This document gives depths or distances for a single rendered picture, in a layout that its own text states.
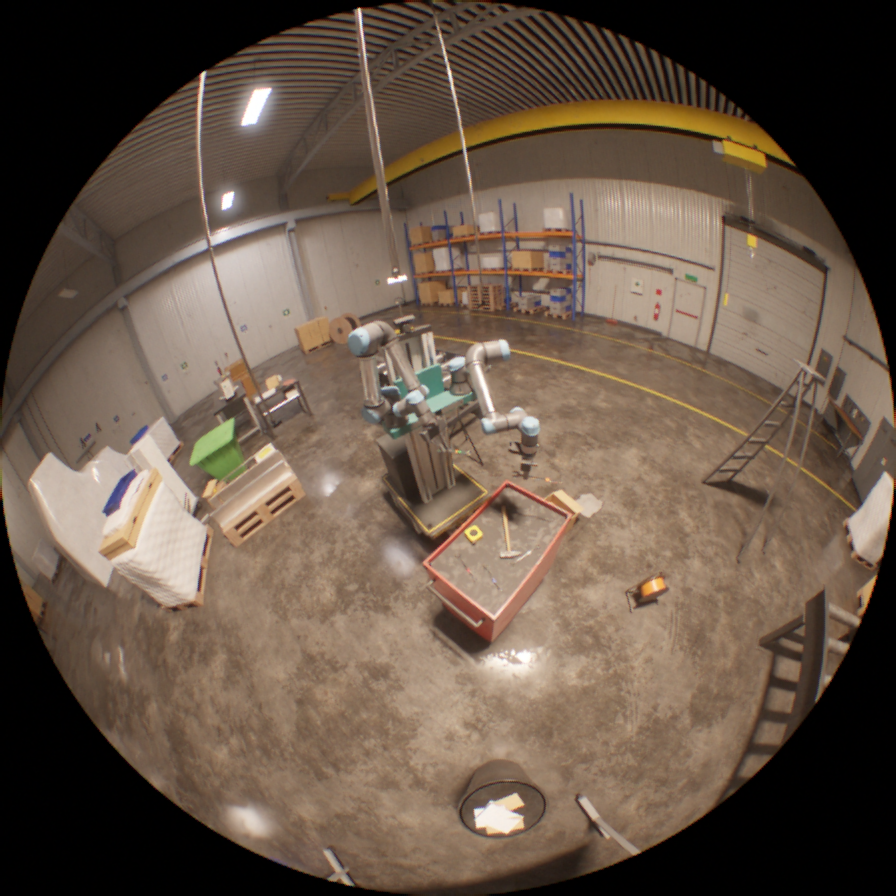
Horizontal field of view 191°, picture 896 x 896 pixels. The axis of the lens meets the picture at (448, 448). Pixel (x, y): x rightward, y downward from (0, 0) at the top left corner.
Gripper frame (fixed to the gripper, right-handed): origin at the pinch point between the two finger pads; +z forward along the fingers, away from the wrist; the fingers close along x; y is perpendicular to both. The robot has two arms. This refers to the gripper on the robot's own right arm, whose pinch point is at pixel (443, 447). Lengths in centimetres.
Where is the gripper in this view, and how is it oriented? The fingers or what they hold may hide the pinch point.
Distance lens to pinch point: 134.2
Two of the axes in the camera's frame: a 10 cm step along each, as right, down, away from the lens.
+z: 4.7, 7.9, 4.0
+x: -6.9, 6.1, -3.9
